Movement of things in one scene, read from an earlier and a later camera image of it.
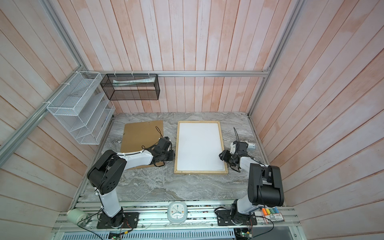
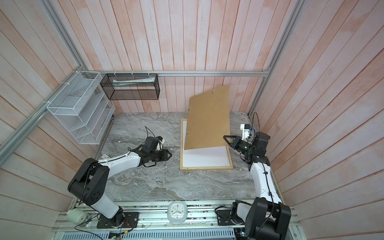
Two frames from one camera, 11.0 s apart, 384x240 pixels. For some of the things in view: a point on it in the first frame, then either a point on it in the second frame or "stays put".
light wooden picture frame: [182, 172] → [230, 168]
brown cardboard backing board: [139, 136] → [208, 120]
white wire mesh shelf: [82, 108] stays put
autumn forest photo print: [199, 146] stays put
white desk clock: [177, 212] stays put
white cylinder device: [76, 215] stays put
